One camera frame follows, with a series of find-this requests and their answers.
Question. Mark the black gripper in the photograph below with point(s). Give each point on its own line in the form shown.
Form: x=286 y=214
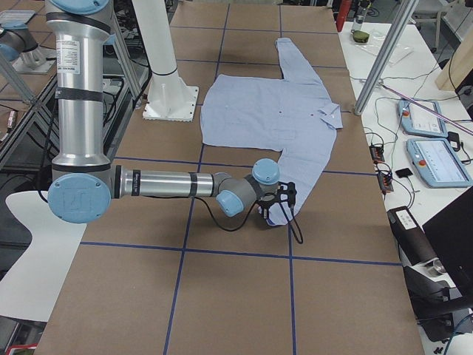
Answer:
x=264 y=207

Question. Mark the light blue striped shirt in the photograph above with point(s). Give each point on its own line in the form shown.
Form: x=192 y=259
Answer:
x=293 y=115

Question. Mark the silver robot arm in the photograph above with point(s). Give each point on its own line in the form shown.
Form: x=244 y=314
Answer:
x=83 y=179
x=16 y=39

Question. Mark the red circuit board upper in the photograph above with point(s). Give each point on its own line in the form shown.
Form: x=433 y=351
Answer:
x=377 y=154

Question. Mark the red circuit board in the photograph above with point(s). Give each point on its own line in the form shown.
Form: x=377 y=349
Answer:
x=384 y=182
x=377 y=154

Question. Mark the red circuit board lower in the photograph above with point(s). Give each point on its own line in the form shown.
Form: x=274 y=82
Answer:
x=384 y=182

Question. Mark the upper teach pendant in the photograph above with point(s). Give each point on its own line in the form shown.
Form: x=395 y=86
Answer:
x=418 y=121

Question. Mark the teach pendant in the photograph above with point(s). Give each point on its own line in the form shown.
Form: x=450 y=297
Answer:
x=418 y=121
x=437 y=164

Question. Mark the lower teach pendant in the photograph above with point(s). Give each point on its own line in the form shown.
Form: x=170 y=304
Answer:
x=437 y=164

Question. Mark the black monitor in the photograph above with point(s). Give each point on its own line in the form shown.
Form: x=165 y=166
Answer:
x=449 y=232

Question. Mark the green round pouch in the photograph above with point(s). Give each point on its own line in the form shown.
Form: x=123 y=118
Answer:
x=360 y=37

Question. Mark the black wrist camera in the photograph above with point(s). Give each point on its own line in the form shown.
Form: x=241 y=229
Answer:
x=287 y=193

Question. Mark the white camera mast base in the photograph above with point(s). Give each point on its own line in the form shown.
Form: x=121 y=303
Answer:
x=168 y=98

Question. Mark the aluminium frame post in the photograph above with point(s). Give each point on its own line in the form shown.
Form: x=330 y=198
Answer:
x=396 y=30

